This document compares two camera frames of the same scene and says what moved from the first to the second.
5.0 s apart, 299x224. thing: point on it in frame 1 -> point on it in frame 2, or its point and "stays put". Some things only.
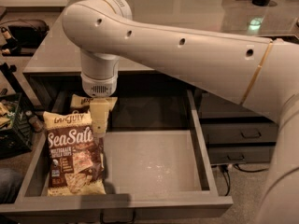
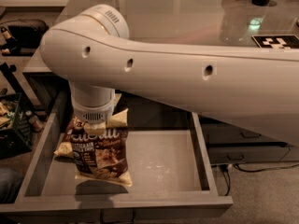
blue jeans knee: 10,181 stays put
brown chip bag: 76,157 -> 100,156
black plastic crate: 15,130 stays put
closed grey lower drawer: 240,154 stays put
